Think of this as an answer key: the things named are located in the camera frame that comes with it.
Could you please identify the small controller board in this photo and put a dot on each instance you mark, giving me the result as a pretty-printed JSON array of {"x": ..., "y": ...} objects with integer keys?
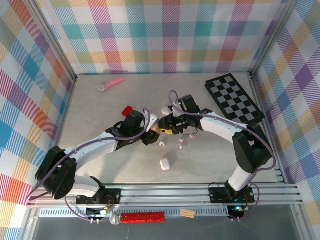
[
  {"x": 97, "y": 212},
  {"x": 236, "y": 208}
]

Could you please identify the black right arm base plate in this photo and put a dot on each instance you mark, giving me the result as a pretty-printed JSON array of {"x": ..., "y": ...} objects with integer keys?
[{"x": 217, "y": 193}]

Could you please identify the aluminium side rail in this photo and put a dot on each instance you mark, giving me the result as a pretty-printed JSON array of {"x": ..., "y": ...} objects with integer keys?
[
  {"x": 260, "y": 100},
  {"x": 64, "y": 112}
]

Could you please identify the black grey chessboard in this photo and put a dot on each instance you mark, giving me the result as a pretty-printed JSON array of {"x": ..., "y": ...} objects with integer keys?
[{"x": 232, "y": 97}]

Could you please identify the small wooden piece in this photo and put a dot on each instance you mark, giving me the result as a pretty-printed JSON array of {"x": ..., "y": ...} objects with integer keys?
[{"x": 187, "y": 213}]

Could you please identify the small red block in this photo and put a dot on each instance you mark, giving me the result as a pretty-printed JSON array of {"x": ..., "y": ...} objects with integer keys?
[{"x": 127, "y": 111}]

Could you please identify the red glitter microphone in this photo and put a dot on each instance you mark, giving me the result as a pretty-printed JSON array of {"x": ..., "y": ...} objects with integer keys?
[{"x": 142, "y": 217}]

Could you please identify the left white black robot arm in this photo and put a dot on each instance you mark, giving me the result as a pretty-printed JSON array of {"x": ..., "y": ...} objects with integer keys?
[{"x": 92, "y": 148}]

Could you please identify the aluminium frame post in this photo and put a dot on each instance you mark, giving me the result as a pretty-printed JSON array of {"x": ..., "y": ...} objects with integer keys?
[
  {"x": 272, "y": 37},
  {"x": 51, "y": 37}
]

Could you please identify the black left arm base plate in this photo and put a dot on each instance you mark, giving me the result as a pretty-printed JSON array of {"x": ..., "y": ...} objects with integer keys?
[{"x": 112, "y": 195}]

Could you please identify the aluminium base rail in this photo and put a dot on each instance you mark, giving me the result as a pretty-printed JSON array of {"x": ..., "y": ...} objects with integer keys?
[{"x": 162, "y": 193}]

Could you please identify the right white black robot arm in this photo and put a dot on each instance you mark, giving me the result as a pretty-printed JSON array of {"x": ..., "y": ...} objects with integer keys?
[{"x": 225, "y": 127}]

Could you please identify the white square charging case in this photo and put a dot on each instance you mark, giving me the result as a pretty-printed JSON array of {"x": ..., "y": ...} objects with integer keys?
[{"x": 164, "y": 165}]

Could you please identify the pink oval charging case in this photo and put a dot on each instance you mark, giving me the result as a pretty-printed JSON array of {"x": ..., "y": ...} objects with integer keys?
[{"x": 158, "y": 129}]

